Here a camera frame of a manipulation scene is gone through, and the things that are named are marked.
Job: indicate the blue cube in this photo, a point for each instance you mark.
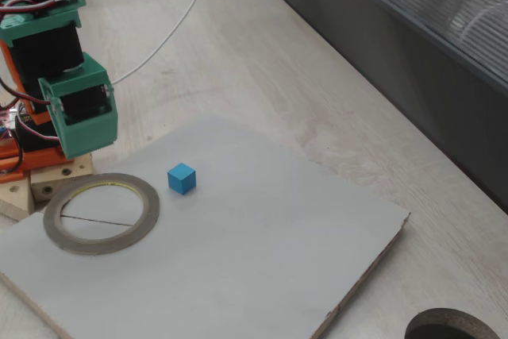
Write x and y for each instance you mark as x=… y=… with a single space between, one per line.
x=180 y=180

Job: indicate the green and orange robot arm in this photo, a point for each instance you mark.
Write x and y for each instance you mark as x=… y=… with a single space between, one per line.
x=43 y=57

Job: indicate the wooden base block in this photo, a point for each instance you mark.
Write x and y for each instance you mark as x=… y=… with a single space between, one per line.
x=59 y=184

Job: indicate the red controller circuit board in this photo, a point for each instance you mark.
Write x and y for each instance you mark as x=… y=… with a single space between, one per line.
x=6 y=116

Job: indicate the white chipboard panel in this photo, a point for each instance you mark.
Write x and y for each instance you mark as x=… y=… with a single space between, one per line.
x=238 y=236

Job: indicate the ribbed glass desk partition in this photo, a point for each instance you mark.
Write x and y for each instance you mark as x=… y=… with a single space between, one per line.
x=397 y=37

